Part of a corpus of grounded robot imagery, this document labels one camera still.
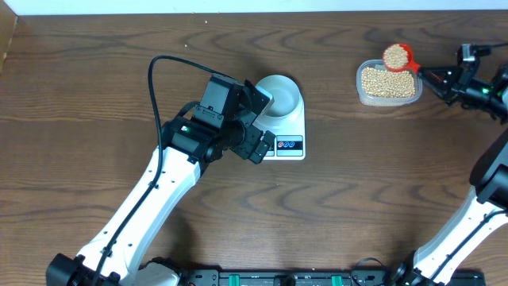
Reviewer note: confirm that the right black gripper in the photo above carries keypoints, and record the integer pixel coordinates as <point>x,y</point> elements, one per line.
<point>454,90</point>

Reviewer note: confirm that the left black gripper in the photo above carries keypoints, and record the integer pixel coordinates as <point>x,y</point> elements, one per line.
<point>251,135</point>

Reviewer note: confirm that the red plastic measuring scoop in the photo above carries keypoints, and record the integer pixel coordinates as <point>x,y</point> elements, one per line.
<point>399,58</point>

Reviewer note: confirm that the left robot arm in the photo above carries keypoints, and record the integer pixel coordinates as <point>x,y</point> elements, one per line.
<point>194,138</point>

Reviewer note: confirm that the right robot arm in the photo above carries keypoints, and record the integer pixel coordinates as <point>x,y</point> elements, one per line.
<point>485,208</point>

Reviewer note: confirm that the white digital kitchen scale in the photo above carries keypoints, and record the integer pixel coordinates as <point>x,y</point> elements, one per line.
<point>290,136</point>

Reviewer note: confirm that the grey round bowl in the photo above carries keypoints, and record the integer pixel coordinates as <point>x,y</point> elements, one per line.
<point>287,99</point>

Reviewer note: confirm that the clear plastic bean container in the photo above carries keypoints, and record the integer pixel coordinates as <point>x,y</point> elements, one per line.
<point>369,100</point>

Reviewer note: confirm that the pile of soybeans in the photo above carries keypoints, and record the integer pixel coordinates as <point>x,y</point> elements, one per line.
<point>387,84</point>

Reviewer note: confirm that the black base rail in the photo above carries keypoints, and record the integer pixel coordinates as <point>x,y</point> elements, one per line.
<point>213,277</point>

